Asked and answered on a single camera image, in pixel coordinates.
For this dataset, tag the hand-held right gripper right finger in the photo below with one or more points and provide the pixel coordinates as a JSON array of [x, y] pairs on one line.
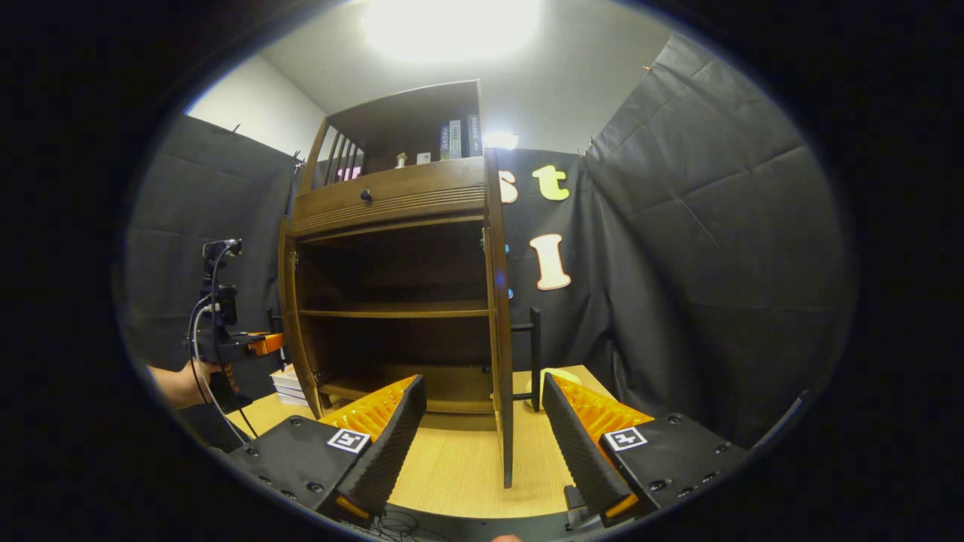
[[576, 444]]

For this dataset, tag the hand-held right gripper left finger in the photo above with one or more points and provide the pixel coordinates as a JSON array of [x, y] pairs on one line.
[[395, 444]]

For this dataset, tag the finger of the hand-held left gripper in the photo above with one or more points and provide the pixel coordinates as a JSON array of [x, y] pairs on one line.
[[267, 344]]

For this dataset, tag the wooden cabinet door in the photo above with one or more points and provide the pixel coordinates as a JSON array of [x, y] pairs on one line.
[[290, 301], [498, 361]]

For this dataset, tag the wooden double-door shoe cabinet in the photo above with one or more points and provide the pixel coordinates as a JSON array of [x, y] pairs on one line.
[[392, 196]]

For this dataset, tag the stack of white books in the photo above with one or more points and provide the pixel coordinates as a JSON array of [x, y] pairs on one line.
[[288, 385]]

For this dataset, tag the black backdrop cloth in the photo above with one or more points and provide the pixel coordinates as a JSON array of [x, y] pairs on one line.
[[715, 263]]

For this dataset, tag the dark blue book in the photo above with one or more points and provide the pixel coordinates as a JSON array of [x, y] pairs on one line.
[[445, 143], [474, 137]]

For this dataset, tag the light grey book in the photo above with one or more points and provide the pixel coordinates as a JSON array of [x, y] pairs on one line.
[[455, 140]]

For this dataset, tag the small ceiling light panel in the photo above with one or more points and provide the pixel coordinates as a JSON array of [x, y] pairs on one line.
[[501, 141]]

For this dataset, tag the large ceiling light panel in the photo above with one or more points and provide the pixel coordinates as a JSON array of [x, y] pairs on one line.
[[452, 26]]

